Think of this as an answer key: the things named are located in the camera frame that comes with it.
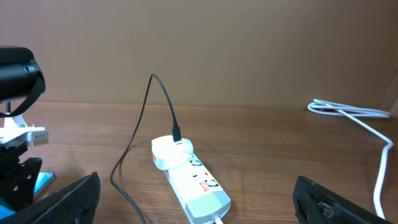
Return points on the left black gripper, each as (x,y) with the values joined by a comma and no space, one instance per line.
(18,180)

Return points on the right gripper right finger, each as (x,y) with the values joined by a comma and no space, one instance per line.
(315,204)

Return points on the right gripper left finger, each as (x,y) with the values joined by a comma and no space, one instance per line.
(76,203)

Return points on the turquoise screen smartphone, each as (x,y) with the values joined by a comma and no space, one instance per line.
(43,181)

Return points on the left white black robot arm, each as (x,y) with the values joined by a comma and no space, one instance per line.
(22,82)

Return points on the white USB charger adapter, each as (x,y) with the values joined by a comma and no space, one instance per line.
(168,154)

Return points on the white power strip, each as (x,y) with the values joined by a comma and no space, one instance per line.
(200,195)

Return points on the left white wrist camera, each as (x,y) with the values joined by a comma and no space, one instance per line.
(15,128)

